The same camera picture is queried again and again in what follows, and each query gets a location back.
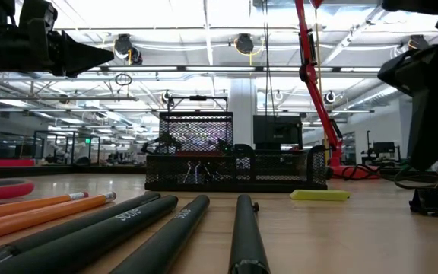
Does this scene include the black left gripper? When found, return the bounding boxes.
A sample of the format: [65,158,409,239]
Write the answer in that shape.
[15,0,115,77]

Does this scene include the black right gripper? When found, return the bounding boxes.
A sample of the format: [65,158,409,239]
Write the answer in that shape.
[377,41,438,171]

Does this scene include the small black binder clip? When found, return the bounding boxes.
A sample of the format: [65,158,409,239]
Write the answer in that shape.
[409,161,438,218]
[182,161,201,183]
[199,161,216,183]

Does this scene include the red handled scissors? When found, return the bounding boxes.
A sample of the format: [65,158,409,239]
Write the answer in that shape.
[0,177,36,203]

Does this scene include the orange pencil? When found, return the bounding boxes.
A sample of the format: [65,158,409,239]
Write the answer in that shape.
[0,191,90,223]
[0,191,118,244]

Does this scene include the black mesh desk organizer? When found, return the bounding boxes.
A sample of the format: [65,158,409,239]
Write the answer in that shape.
[144,110,329,193]

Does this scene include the black background workstation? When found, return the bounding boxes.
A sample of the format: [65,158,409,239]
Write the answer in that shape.
[360,130,403,165]

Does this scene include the red desk lamp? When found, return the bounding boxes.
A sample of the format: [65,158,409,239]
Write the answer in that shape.
[294,0,382,180]

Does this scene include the red bench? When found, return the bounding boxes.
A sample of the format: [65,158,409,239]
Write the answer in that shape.
[0,158,37,168]

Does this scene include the black computer monitor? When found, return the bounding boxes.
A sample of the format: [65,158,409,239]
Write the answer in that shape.
[252,115,304,151]

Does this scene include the large black ceiling cable reel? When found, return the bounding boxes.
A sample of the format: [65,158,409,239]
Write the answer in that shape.
[233,33,257,56]
[406,33,430,52]
[113,33,144,66]

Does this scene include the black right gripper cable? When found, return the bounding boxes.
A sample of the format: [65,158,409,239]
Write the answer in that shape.
[392,166,438,190]

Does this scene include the black aluminium table frame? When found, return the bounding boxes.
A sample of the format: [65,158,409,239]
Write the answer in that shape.
[0,165,438,182]

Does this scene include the black hanging cable with coil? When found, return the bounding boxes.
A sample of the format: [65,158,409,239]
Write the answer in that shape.
[263,0,273,116]

